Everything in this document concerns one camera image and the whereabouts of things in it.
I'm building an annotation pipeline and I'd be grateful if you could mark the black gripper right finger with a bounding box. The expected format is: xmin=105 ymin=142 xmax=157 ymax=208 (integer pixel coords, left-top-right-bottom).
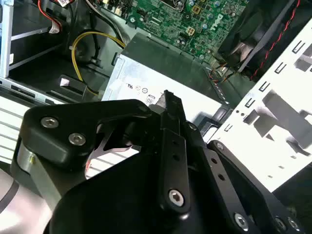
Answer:
xmin=186 ymin=121 xmax=307 ymax=234

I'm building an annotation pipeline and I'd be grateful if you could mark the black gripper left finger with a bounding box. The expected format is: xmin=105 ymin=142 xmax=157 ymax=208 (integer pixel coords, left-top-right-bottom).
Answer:
xmin=20 ymin=90 xmax=193 ymax=215

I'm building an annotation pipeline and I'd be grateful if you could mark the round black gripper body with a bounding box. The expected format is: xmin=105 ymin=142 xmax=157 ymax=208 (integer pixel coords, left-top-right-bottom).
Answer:
xmin=49 ymin=150 xmax=235 ymax=234

